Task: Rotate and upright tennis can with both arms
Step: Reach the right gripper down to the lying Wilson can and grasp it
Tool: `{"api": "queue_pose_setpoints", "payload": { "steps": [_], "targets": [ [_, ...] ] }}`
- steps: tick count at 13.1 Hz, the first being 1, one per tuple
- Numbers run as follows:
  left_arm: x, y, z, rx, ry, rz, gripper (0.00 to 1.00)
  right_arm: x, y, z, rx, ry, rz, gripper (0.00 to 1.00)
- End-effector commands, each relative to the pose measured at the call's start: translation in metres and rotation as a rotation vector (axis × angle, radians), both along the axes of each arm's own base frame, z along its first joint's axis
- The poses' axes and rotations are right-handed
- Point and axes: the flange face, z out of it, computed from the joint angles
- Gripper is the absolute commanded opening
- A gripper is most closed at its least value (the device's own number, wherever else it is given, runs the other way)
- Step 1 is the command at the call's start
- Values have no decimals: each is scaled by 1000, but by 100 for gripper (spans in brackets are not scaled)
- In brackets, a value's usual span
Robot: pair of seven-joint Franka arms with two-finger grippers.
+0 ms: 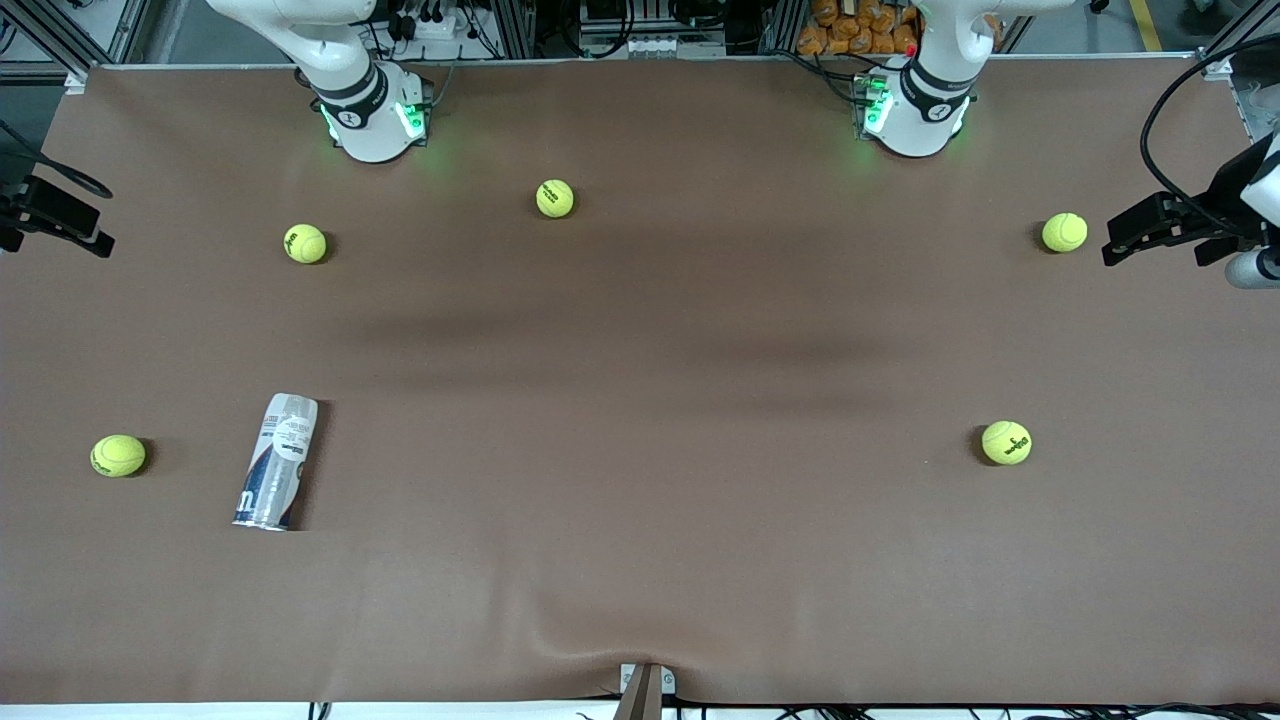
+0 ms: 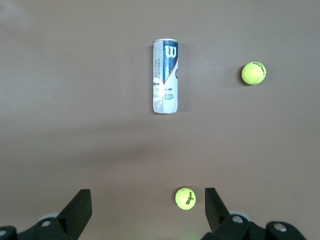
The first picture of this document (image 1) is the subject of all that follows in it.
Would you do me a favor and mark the clear plastic tennis ball can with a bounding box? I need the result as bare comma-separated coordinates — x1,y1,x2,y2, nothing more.
232,393,319,532

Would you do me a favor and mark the orange objects pile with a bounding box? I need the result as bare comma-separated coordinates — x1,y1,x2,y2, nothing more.
797,0,921,56

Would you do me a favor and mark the white power strip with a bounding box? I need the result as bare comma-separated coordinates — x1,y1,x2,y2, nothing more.
395,8,461,41

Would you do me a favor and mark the grey electronics rack unit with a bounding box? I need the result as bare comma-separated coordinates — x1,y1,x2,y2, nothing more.
580,0,729,59

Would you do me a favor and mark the brown table mat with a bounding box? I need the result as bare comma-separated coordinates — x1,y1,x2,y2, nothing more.
0,55,1280,706

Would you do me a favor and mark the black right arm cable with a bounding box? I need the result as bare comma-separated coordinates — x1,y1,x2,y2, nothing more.
0,120,113,198

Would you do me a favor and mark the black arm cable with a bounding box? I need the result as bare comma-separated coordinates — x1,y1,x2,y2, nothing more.
0,120,113,198
1140,35,1280,236

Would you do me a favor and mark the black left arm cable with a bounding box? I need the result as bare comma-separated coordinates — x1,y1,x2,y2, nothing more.
1140,35,1280,236

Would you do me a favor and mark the diagonal aluminium frame strut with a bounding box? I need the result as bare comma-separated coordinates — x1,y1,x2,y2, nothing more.
15,0,106,76
1203,0,1280,71

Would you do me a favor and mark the aluminium frame post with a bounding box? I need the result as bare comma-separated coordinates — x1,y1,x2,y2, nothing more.
762,0,801,56
492,0,537,59

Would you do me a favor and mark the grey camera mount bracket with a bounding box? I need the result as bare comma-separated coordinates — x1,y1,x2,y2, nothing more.
618,662,677,720

